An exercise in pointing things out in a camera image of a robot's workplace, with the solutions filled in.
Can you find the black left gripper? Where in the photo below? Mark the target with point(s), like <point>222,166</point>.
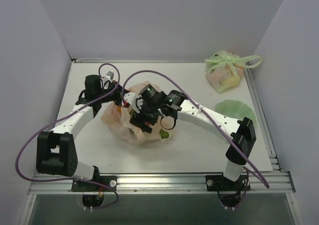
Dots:
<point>117,93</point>

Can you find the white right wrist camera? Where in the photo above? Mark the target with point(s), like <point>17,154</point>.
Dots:
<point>134,100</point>

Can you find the translucent orange banana-print bag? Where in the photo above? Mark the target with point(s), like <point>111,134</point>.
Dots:
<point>119,125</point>

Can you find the green red fake mango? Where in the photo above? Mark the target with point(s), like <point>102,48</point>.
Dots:
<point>164,134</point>

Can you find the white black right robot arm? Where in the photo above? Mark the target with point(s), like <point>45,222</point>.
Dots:
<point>240,133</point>

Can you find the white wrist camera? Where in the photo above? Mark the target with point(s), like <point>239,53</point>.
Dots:
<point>108,76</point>
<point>134,100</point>

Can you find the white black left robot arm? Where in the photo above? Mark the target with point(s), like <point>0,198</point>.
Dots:
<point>56,151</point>

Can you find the pale green scalloped plate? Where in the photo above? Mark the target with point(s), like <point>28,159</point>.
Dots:
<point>236,109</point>

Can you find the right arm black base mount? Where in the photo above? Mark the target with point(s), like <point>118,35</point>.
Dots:
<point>218,183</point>

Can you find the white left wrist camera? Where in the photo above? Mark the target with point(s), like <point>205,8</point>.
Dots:
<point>108,76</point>

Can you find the tied green bag of fruit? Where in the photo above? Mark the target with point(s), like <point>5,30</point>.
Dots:
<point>225,70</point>

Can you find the aluminium table edge rail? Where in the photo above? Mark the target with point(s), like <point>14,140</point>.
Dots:
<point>195,183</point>

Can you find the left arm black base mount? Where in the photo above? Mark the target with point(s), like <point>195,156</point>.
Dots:
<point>106,183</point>

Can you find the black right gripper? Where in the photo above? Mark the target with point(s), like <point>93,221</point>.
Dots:
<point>140,120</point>

